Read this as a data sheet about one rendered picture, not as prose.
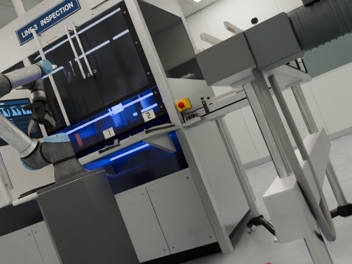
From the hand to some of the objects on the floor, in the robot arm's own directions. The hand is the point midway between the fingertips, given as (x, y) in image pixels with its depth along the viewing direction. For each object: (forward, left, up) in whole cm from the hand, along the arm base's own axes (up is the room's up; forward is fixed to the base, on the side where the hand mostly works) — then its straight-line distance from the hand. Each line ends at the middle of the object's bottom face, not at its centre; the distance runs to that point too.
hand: (41, 131), depth 208 cm
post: (+76, -50, -107) cm, 141 cm away
